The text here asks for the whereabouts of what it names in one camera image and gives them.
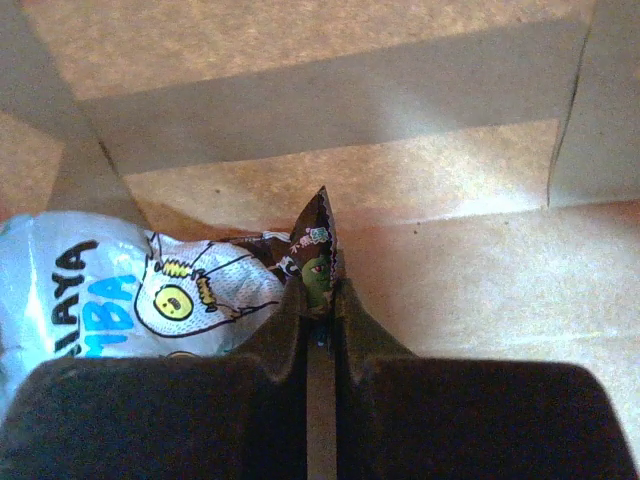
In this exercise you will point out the brown m&m packet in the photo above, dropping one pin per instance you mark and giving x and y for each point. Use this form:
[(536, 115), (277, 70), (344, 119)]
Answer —
[(309, 252)]

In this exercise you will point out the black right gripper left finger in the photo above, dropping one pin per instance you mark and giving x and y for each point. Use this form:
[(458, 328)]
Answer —
[(239, 416)]

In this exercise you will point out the red paper bag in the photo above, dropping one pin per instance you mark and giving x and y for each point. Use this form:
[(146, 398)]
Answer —
[(482, 157)]

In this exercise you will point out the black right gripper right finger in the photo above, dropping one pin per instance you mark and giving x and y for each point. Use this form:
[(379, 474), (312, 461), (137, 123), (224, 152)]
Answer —
[(402, 416)]

